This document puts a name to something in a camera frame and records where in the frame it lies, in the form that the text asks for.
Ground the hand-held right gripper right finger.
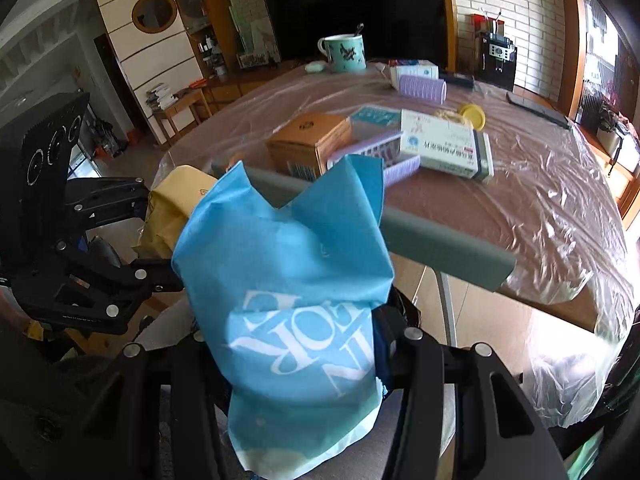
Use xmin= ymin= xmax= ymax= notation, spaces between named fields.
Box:
xmin=372 ymin=287 xmax=568 ymax=480

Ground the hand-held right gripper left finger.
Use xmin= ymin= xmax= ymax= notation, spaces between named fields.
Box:
xmin=75 ymin=332 xmax=231 ymax=480

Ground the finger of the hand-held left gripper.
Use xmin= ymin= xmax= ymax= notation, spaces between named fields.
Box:
xmin=12 ymin=242 xmax=185 ymax=333
xmin=62 ymin=176 xmax=151 ymax=233

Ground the yellow cloth bag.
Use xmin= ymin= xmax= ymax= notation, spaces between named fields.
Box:
xmin=137 ymin=165 xmax=221 ymax=261

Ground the blue non-woven bag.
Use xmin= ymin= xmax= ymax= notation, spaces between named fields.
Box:
xmin=171 ymin=154 xmax=396 ymax=478

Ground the yellow plastic cup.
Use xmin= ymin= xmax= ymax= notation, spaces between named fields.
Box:
xmin=459 ymin=103 xmax=487 ymax=131

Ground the teal dental floss box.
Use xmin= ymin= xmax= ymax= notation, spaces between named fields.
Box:
xmin=349 ymin=105 xmax=402 ymax=131

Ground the stack of books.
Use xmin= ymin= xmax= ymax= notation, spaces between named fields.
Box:
xmin=145 ymin=82 xmax=177 ymax=111

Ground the wooden side table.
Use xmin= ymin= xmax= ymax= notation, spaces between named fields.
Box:
xmin=150 ymin=87 xmax=211 ymax=146

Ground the wooden sideboard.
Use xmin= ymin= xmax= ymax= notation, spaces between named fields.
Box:
xmin=197 ymin=57 xmax=311 ymax=116

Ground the shelf of small bottles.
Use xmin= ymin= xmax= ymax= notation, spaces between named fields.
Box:
xmin=197 ymin=30 xmax=228 ymax=78

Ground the round wooden mirror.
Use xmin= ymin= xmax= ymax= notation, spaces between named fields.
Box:
xmin=131 ymin=0 xmax=179 ymax=34

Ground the brown cardboard box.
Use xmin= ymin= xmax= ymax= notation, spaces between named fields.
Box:
xmin=266 ymin=112 xmax=353 ymax=182

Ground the white medicine box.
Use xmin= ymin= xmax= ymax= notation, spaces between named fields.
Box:
xmin=397 ymin=109 xmax=495 ymax=183

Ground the teal patterned mug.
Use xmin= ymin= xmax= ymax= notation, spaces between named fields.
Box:
xmin=318 ymin=34 xmax=366 ymax=75

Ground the black smartphone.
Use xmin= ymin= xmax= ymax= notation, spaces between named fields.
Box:
xmin=506 ymin=91 xmax=571 ymax=131

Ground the white carton box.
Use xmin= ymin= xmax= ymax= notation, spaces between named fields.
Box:
xmin=389 ymin=59 xmax=440 ymax=81

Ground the black television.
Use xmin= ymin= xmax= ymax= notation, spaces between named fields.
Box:
xmin=260 ymin=0 xmax=451 ymax=68

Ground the black coffee machine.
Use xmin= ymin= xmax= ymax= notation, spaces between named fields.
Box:
xmin=475 ymin=30 xmax=518 ymax=92

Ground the red box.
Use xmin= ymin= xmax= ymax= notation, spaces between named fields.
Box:
xmin=470 ymin=12 xmax=503 ymax=36

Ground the white bag with black strap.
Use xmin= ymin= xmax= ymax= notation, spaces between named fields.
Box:
xmin=595 ymin=105 xmax=640 ymax=171

